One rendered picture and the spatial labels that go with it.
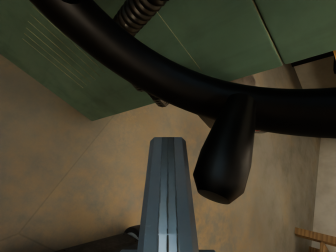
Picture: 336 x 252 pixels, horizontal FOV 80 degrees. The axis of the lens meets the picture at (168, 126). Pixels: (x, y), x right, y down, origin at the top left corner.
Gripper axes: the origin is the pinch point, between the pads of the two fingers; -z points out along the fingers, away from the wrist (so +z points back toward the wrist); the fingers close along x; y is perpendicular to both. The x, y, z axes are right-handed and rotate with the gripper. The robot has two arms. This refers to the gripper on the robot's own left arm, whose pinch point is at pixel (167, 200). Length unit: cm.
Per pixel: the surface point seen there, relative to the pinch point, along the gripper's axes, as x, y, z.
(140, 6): -2.2, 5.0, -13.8
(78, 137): -34, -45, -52
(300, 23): 15.7, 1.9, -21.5
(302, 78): 187, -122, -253
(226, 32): 8.3, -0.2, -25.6
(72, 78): -27, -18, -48
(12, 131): -49, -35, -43
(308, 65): 184, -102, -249
